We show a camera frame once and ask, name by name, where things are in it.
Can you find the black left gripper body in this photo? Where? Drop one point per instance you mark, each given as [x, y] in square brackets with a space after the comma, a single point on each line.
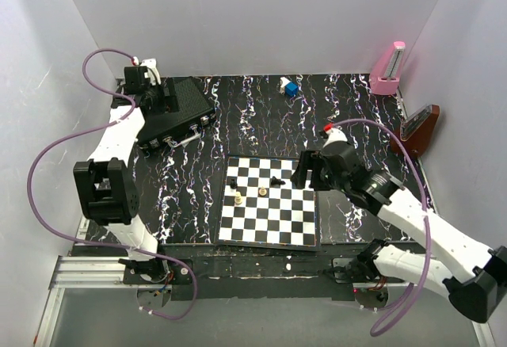
[163, 104]

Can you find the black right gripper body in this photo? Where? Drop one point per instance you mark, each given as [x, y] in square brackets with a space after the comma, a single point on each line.
[322, 180]

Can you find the black aluminium poker case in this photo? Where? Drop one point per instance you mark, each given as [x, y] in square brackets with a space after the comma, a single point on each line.
[190, 113]

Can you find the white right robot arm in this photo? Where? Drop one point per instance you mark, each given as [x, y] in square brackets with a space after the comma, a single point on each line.
[471, 274]

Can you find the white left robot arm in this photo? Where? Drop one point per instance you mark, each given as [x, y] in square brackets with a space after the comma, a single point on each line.
[106, 189]

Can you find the black bishop lying down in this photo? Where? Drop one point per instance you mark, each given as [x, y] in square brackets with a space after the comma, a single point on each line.
[276, 181]

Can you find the black white chessboard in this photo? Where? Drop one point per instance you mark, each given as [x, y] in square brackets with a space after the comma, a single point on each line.
[285, 218]

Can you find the white king chess piece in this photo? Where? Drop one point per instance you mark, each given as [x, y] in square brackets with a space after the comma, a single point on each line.
[237, 198]

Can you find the blue cube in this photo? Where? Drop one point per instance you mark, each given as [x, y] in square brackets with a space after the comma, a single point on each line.
[291, 89]

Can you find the black marble pattern mat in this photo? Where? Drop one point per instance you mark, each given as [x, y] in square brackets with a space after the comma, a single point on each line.
[181, 188]

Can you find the brown wooden metronome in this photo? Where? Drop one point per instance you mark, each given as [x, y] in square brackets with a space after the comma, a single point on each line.
[416, 132]

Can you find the white small block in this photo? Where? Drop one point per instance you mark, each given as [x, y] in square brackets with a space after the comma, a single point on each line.
[283, 82]

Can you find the pink metronome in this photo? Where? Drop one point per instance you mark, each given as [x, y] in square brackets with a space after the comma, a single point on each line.
[385, 76]

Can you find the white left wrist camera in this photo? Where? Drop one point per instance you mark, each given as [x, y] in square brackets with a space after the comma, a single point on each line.
[152, 70]

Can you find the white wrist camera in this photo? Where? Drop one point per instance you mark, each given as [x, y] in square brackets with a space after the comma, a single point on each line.
[332, 134]
[152, 70]

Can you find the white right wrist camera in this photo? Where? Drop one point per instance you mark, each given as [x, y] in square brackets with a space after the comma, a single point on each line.
[332, 134]

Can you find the aluminium rail frame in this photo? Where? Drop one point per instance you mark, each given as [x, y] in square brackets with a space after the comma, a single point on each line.
[90, 304]

